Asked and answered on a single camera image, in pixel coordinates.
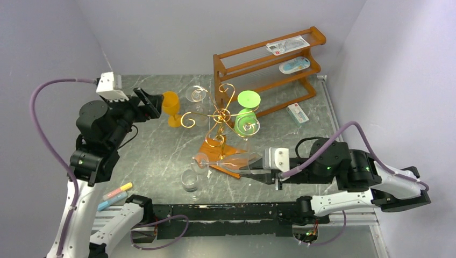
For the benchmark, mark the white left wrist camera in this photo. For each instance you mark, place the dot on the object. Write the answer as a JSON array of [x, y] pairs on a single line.
[[110, 87]]

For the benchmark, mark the orange plastic wine glass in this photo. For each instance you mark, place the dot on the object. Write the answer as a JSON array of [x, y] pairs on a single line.
[[171, 106]]

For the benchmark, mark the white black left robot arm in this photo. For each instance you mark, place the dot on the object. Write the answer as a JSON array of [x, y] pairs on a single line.
[[103, 125]]

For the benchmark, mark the yellow pink marker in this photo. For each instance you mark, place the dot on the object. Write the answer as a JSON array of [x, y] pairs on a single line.
[[117, 191]]

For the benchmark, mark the green plastic wine glass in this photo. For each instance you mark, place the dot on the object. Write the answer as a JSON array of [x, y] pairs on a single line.
[[249, 100]]

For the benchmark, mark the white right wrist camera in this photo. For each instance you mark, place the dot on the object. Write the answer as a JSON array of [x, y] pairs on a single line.
[[276, 159]]

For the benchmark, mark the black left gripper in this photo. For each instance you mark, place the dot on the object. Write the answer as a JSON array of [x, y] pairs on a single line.
[[144, 113]]

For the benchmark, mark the blue blister pack middle shelf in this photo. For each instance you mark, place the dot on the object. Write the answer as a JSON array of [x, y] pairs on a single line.
[[294, 65]]

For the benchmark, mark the clear wine glass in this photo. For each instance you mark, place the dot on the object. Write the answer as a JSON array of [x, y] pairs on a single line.
[[195, 95], [191, 184], [246, 126], [235, 163]]

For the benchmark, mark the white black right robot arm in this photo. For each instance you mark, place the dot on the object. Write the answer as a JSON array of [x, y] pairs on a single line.
[[361, 182]]

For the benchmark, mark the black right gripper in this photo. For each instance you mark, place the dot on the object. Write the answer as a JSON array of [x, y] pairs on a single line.
[[277, 177]]

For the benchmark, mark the small white teal box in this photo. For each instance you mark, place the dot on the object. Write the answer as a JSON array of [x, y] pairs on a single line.
[[297, 114]]

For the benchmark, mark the gold wire wine glass rack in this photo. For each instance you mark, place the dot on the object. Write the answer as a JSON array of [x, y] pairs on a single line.
[[215, 141]]

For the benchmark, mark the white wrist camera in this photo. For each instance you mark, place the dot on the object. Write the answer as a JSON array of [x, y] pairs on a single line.
[[276, 159], [110, 87]]

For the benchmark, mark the wooden three-tier shelf rack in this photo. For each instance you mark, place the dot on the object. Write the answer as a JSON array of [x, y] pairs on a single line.
[[312, 35]]

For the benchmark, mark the white flat packet top shelf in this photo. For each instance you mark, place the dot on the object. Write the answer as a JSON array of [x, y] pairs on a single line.
[[287, 45]]

